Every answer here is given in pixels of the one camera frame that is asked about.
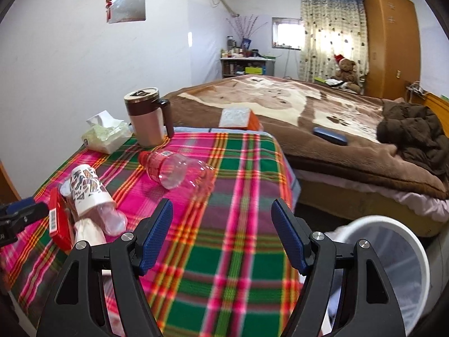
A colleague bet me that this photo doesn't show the white paper carton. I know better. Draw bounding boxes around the white paper carton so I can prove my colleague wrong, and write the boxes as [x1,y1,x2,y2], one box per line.
[75,218,107,247]

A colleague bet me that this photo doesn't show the red snack box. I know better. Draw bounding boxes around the red snack box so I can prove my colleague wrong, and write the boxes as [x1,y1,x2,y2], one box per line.
[49,187,75,253]

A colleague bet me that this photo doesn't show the plaid pink green tablecloth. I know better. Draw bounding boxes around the plaid pink green tablecloth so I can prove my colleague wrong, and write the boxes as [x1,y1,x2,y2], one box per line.
[0,131,303,337]

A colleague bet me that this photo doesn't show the white orange tissue box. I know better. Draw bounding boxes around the white orange tissue box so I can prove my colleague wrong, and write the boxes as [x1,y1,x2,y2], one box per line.
[218,107,263,131]

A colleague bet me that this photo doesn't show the patterned paper cup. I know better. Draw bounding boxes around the patterned paper cup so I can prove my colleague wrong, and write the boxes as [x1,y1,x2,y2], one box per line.
[59,164,128,236]

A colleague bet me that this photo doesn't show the patterned window curtain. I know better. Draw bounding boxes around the patterned window curtain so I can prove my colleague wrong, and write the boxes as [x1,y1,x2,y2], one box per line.
[298,0,369,81]

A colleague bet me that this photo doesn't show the white shelf with items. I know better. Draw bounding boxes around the white shelf with items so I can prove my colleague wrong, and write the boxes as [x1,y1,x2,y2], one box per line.
[220,35,276,78]

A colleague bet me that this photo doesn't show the clear plastic bottle red cap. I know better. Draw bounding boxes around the clear plastic bottle red cap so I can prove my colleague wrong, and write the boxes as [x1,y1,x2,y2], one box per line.
[138,150,215,193]

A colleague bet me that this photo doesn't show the pink brown travel mug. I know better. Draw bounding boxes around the pink brown travel mug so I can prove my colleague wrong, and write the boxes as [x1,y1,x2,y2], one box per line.
[124,88,174,148]

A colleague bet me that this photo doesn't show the dark brown jacket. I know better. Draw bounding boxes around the dark brown jacket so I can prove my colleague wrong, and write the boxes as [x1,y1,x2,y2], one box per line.
[377,101,448,181]

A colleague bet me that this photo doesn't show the silver wall poster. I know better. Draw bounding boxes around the silver wall poster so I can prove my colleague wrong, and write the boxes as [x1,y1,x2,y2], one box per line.
[105,0,146,24]

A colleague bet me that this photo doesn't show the white tissue pack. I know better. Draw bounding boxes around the white tissue pack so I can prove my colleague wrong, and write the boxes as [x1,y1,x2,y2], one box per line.
[81,110,132,154]

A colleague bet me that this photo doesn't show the white trash bin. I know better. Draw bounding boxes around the white trash bin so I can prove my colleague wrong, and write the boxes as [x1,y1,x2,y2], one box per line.
[326,215,431,335]

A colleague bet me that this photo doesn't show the dark blue phone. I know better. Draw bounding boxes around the dark blue phone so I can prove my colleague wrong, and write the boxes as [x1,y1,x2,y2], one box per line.
[312,127,348,146]

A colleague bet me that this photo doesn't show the orange wooden headboard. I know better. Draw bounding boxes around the orange wooden headboard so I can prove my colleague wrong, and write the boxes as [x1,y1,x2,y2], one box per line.
[421,92,449,137]

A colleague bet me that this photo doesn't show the dried branches in vase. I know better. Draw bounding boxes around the dried branches in vase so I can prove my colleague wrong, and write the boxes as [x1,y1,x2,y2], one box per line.
[227,15,268,51]

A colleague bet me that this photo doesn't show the orange wooden wardrobe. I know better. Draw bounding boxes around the orange wooden wardrobe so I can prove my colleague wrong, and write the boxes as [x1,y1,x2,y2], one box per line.
[364,0,421,100]

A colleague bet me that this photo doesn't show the teddy bear santa hat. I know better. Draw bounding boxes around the teddy bear santa hat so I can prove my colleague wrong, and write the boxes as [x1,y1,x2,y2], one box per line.
[333,54,361,94]

